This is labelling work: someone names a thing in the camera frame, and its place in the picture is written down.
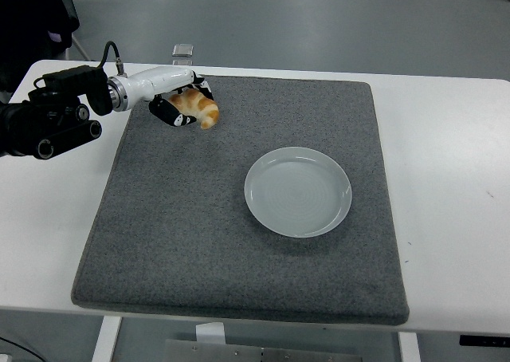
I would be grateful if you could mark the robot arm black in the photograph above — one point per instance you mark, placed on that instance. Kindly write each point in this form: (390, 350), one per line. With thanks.
(48, 119)

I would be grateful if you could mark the croissant bread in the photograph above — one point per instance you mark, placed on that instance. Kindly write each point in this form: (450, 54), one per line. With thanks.
(203, 107)

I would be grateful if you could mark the grey felt mat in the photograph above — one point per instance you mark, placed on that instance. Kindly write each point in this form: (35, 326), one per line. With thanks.
(199, 238)

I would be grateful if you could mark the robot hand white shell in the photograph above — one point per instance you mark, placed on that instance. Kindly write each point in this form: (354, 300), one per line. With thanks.
(155, 81)

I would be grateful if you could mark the grey metal plate with screws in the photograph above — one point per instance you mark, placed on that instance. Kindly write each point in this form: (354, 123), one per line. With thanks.
(255, 354)

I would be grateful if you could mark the pale grey round plate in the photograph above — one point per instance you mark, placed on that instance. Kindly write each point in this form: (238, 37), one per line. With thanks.
(298, 192)

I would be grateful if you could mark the black table control box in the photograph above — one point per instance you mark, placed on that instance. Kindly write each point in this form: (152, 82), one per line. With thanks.
(484, 340)

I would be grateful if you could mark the person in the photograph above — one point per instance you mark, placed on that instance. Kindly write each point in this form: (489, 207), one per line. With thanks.
(24, 23)

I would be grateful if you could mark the white table leg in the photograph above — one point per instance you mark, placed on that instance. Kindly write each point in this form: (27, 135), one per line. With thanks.
(409, 348)
(105, 342)

